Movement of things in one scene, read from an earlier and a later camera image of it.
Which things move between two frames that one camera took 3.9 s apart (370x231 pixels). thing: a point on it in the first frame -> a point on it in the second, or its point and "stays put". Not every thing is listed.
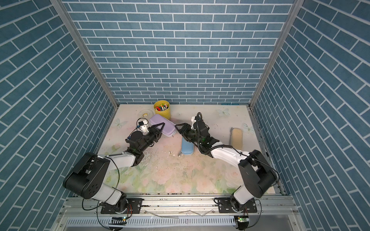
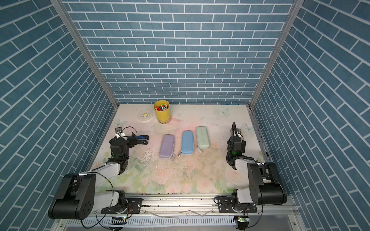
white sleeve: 187,147 stays put
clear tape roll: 146,113 stays put
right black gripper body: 192,136 -> 230,155
